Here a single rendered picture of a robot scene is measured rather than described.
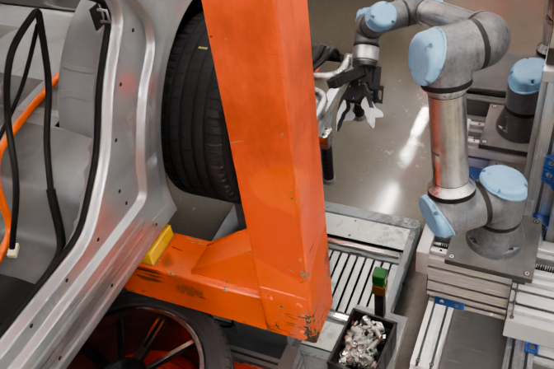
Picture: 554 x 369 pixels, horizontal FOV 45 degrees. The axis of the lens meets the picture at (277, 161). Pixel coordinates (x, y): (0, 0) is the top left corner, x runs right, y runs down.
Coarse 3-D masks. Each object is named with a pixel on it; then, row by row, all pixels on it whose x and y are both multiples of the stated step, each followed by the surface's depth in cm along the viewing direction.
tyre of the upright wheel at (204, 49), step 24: (192, 24) 213; (192, 48) 205; (168, 72) 205; (192, 72) 202; (168, 96) 204; (192, 96) 201; (216, 96) 198; (168, 120) 206; (192, 120) 202; (216, 120) 199; (168, 144) 208; (192, 144) 205; (216, 144) 202; (168, 168) 215; (192, 168) 210; (216, 168) 206; (192, 192) 226; (216, 192) 218
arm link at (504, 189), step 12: (492, 168) 167; (504, 168) 167; (480, 180) 165; (492, 180) 163; (504, 180) 163; (516, 180) 163; (492, 192) 161; (504, 192) 160; (516, 192) 160; (492, 204) 162; (504, 204) 162; (516, 204) 163; (492, 216) 163; (504, 216) 164; (516, 216) 166; (504, 228) 168
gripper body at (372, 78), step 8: (352, 64) 189; (360, 64) 187; (368, 64) 186; (376, 64) 188; (368, 72) 189; (376, 72) 190; (360, 80) 186; (368, 80) 189; (376, 80) 190; (352, 88) 188; (360, 88) 185; (376, 88) 187; (352, 96) 187; (360, 96) 185; (376, 96) 189; (360, 104) 192
